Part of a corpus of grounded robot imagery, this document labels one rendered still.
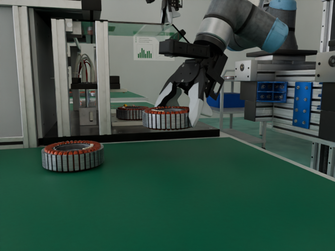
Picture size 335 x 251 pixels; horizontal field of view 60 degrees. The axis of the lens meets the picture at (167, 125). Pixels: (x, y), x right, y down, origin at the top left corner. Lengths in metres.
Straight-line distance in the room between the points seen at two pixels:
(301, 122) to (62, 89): 0.89
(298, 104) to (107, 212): 1.00
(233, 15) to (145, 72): 5.72
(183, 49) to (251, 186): 0.29
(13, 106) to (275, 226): 0.62
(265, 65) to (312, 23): 6.97
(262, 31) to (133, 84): 5.69
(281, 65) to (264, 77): 0.10
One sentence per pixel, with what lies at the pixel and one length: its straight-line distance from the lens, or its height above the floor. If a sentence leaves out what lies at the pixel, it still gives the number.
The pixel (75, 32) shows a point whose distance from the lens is 0.83.
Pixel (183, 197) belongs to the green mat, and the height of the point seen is 0.75.
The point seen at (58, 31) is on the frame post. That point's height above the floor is 1.02.
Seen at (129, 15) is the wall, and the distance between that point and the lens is 6.46.
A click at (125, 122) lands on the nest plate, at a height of 0.78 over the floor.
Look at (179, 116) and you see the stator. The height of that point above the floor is 0.84.
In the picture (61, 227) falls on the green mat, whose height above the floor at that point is 0.75.
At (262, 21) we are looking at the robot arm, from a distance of 0.72.
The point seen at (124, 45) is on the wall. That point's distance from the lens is 6.35.
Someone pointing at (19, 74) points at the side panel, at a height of 0.92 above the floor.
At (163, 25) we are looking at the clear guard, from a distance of 0.87.
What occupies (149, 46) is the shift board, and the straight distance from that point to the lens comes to 6.42.
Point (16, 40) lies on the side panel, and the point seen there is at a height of 1.00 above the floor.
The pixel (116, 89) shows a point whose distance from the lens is 0.92.
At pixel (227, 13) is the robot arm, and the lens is 0.68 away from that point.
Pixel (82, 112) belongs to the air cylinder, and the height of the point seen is 0.81.
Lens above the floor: 0.91
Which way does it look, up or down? 9 degrees down
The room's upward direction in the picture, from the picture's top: straight up
